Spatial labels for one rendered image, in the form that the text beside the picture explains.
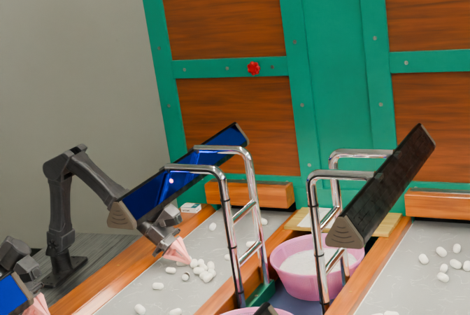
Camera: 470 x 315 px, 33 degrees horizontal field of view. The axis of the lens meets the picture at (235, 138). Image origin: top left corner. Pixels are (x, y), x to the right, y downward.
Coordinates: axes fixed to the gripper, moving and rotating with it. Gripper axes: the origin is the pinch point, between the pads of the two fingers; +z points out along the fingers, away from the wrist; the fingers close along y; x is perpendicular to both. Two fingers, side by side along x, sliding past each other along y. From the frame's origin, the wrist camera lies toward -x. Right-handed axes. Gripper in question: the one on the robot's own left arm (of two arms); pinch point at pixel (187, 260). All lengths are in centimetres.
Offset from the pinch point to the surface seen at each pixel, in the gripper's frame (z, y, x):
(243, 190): -3.3, 34.4, -8.4
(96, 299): -10.7, -25.6, 9.9
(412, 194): 38, 34, -46
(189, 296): 8.0, -15.7, -4.3
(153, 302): 1.8, -20.8, 1.2
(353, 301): 41, -13, -36
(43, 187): -100, 114, 125
